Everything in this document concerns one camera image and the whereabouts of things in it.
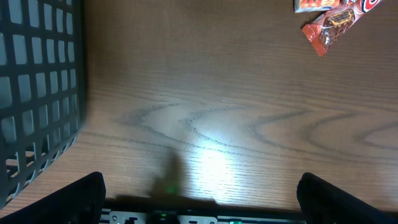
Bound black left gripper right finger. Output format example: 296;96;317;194
297;172;397;224

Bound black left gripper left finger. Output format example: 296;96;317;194
1;172;106;224

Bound red chocolate bar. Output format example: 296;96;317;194
302;0;382;56

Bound small orange juice carton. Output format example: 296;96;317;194
294;0;340;13

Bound grey plastic basket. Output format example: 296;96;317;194
1;0;85;207

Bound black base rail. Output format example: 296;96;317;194
98;198;306;224

